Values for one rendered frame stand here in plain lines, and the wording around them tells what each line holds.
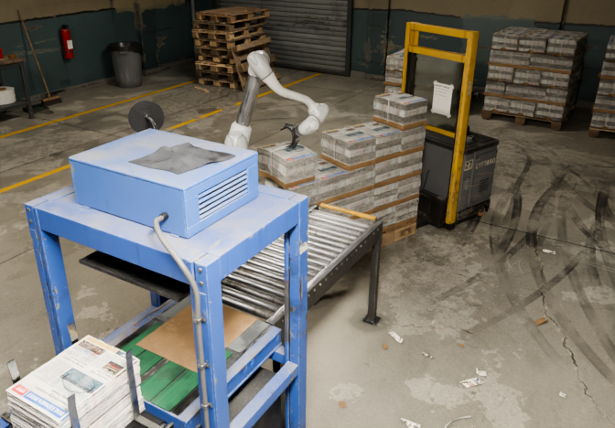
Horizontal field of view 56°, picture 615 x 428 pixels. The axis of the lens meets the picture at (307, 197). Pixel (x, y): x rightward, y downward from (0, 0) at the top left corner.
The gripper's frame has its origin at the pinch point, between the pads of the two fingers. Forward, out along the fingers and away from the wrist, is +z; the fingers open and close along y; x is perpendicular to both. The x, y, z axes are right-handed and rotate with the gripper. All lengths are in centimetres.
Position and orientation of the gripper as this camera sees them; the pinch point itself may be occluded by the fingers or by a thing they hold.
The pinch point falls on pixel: (285, 137)
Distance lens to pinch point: 443.7
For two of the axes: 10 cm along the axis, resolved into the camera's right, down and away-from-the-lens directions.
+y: 2.8, 9.6, 0.2
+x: 7.9, -2.4, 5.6
